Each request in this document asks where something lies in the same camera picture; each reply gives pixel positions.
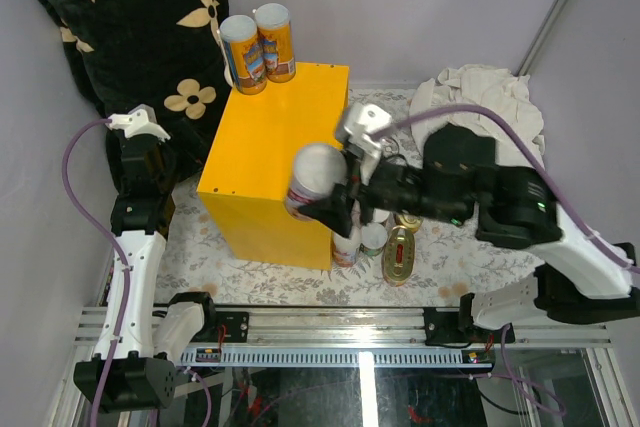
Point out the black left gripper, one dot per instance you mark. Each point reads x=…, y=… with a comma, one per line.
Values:
x=167, y=145

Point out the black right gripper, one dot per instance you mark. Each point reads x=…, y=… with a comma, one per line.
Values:
x=334, y=210

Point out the red white lidded can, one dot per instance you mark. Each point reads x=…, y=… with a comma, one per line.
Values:
x=317, y=167

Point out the black floral plush pillow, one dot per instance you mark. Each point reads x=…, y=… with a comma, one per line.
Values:
x=165, y=54

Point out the orange blue lidded can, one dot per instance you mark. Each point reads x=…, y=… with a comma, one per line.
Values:
x=244, y=54

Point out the orange lidded front can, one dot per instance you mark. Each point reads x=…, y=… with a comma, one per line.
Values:
x=273, y=21

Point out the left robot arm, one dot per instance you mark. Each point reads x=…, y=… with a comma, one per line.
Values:
x=134, y=363

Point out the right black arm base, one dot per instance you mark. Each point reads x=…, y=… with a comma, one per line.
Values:
x=453, y=327

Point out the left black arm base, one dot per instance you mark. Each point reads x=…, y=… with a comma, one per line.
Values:
x=226, y=327

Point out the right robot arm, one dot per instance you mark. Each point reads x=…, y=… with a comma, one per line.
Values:
x=515, y=209

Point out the brown can white lid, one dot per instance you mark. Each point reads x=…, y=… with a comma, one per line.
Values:
x=381, y=216

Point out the grey lidded small can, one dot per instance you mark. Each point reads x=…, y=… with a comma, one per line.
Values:
x=373, y=239

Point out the lower gold oval tin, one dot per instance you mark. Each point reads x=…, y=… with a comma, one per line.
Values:
x=398, y=256

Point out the gold oval tin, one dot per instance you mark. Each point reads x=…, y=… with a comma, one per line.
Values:
x=409, y=222
x=398, y=256

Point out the upper gold oval tin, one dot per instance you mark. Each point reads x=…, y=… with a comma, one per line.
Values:
x=409, y=222

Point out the yellow wooden shelf box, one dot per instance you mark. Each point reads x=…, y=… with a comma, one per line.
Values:
x=247, y=172

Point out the floral patterned table mat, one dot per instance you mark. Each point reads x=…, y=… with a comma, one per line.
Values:
x=449, y=263

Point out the white crumpled cloth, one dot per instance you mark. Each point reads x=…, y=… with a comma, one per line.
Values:
x=494, y=88

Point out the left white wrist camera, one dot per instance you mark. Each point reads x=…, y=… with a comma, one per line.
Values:
x=139, y=121

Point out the aluminium frame rail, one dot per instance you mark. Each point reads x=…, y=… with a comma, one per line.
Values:
x=337, y=337

